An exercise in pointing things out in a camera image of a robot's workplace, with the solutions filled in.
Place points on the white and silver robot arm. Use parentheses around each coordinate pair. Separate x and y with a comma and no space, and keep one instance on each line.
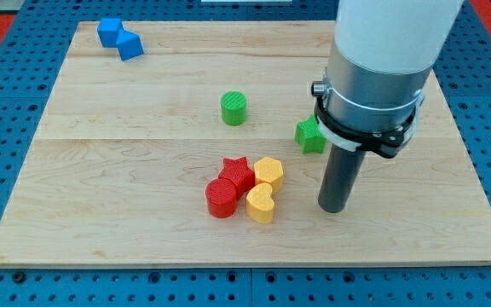
(381,56)

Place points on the light wooden board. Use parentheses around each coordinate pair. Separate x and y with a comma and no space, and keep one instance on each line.
(116,173)

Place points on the red star block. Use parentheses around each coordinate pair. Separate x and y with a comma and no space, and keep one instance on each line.
(238,172)

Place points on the yellow hexagon block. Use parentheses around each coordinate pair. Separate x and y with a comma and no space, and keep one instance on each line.
(270,171)

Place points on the red cylinder block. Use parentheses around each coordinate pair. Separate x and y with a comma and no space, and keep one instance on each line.
(221,199)

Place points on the green cylinder block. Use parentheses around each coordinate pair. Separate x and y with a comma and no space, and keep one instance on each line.
(233,108)

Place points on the yellow heart block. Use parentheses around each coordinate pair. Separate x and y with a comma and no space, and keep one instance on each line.
(260,204)

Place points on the green star block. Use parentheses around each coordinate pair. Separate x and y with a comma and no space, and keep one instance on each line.
(308,136)

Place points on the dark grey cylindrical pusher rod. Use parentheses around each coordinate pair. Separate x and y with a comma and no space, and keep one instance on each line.
(340,174)

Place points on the blue angled block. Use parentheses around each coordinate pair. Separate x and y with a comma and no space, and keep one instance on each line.
(129,45)

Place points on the blue cube block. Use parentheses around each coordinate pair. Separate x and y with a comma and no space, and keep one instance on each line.
(108,30)

